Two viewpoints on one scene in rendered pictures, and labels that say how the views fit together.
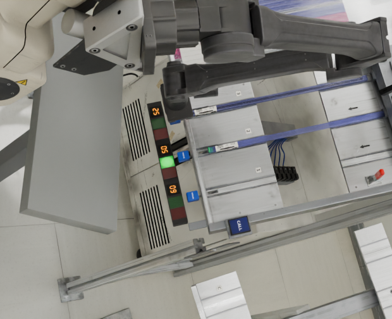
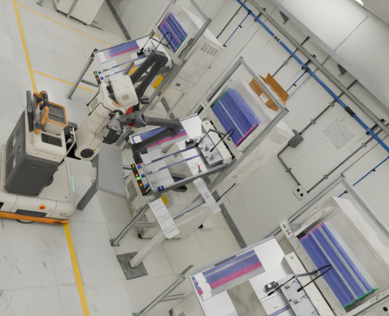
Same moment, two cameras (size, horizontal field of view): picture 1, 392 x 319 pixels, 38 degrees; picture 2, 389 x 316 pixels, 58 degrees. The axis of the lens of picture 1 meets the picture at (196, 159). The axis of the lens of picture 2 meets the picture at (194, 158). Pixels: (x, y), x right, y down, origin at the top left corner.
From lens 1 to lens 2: 1.78 m
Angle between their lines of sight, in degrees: 22
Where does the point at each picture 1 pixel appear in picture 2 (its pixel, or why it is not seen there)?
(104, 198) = (120, 187)
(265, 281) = (195, 251)
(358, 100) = (192, 152)
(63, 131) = (106, 170)
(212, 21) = (133, 117)
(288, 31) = (151, 120)
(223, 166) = (155, 176)
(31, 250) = (98, 229)
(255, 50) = (143, 123)
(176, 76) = (134, 146)
